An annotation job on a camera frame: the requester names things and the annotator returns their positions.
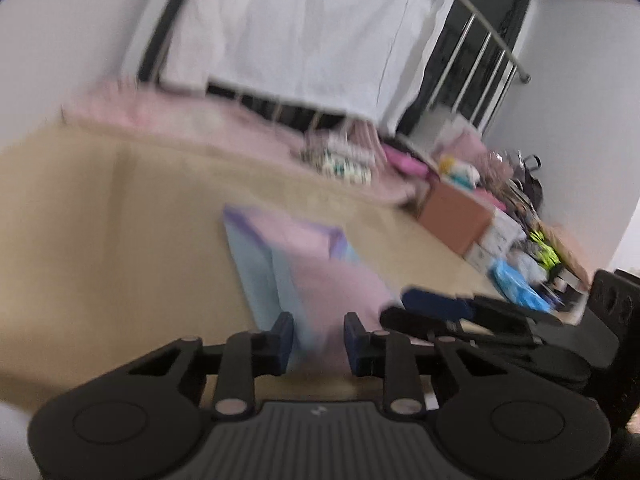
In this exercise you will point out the folded cream green-flower garment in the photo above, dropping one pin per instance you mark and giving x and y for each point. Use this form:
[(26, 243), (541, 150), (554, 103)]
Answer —
[(345, 167)]

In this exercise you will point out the black bag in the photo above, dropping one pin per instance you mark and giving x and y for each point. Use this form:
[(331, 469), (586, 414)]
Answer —
[(532, 185)]

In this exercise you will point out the blue plastic bag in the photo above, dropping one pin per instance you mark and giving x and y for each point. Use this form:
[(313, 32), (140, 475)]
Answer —
[(515, 280)]

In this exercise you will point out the pink flat box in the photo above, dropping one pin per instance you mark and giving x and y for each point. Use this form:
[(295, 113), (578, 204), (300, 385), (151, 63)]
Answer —
[(405, 162)]

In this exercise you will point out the white patterned storage box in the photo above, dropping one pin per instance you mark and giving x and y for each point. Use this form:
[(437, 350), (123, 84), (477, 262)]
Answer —
[(492, 245)]

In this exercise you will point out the pink fuzzy blanket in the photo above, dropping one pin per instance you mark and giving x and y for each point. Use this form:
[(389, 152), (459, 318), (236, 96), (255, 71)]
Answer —
[(200, 120)]

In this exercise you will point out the pink blue purple-trimmed garment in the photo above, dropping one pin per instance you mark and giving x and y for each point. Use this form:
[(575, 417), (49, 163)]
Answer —
[(310, 270)]

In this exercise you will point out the metal railing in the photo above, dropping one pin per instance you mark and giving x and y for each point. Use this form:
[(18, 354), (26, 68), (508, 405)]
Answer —
[(500, 44)]

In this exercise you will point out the pink-brown drawer box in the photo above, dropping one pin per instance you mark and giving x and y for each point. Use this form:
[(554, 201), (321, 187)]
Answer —
[(450, 215)]

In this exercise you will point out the folded floral ruffled garment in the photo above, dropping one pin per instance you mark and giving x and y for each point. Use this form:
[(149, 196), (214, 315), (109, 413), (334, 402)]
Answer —
[(325, 145)]

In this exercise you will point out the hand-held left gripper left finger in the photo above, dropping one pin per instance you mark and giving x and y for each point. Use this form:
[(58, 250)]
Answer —
[(282, 342)]

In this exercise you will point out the neon yellow item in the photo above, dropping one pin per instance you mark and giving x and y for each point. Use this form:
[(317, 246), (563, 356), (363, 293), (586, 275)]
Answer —
[(545, 250)]

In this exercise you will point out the pink pouch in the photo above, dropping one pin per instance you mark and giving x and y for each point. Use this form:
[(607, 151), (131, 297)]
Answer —
[(467, 142)]

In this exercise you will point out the white yellow plush toy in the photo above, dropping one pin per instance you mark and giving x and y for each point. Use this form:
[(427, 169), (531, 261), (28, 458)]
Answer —
[(452, 165)]

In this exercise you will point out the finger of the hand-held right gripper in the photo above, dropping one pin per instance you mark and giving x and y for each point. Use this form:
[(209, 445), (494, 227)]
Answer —
[(415, 320), (435, 302)]

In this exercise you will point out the white hanging cloth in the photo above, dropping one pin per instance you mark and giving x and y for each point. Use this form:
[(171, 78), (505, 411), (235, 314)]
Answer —
[(310, 35)]

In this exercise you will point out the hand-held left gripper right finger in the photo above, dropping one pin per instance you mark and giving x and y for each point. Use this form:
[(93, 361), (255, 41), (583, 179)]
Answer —
[(355, 345)]

